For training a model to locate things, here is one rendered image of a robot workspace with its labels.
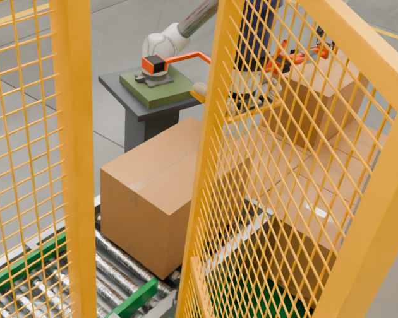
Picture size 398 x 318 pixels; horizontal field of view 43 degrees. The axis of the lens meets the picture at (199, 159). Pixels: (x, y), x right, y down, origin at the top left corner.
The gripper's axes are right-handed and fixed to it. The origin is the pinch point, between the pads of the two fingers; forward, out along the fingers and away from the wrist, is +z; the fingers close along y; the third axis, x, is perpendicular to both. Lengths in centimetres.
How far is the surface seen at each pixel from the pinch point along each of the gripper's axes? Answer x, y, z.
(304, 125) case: 8, -5, 54
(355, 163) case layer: 27, 25, 70
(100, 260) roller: -138, 13, 69
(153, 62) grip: -92, -22, -3
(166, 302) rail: -128, 50, 64
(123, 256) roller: -128, 16, 69
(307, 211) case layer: -30, 39, 70
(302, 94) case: 6.7, -11.2, 35.7
